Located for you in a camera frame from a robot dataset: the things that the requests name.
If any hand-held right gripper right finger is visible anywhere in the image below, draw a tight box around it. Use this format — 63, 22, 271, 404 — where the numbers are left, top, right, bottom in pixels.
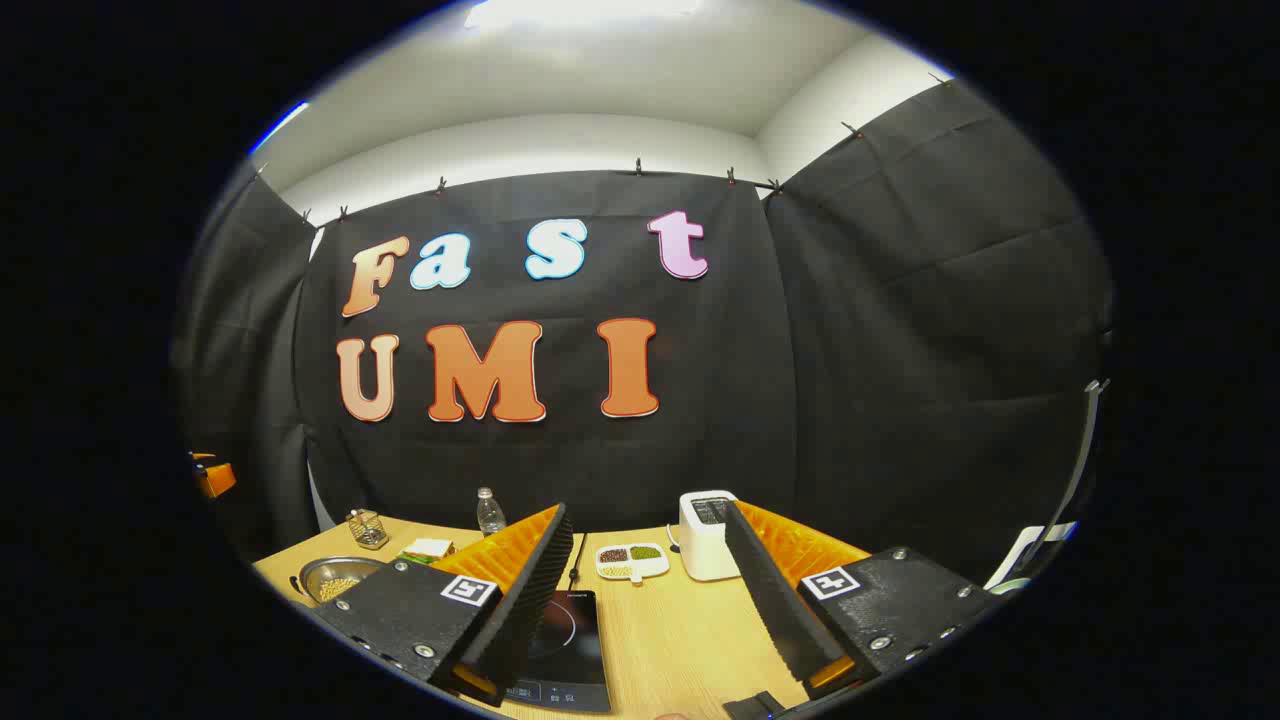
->
722, 500, 1001, 701

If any black backdrop cloth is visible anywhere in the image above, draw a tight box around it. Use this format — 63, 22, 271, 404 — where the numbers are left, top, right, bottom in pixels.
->
175, 80, 1116, 591

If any steel pot with black handles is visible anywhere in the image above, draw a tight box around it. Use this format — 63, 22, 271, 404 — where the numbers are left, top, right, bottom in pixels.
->
290, 556, 391, 607

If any white toaster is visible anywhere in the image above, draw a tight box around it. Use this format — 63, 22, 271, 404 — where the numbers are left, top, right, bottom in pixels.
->
678, 490, 743, 583

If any black induction cooktop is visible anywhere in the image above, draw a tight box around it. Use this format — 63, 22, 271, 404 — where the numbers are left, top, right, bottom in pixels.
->
505, 590, 613, 714

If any white flat object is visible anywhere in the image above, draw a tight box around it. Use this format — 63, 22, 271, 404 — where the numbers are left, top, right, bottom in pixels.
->
985, 520, 1079, 593

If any white divided dish with beans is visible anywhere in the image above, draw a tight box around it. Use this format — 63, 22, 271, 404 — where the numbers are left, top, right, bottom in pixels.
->
596, 543, 670, 584

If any thin grey pole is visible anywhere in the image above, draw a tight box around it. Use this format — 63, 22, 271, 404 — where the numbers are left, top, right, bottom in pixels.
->
1040, 378, 1113, 581

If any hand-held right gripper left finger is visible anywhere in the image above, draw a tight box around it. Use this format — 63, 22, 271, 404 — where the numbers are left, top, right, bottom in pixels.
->
310, 503, 576, 709

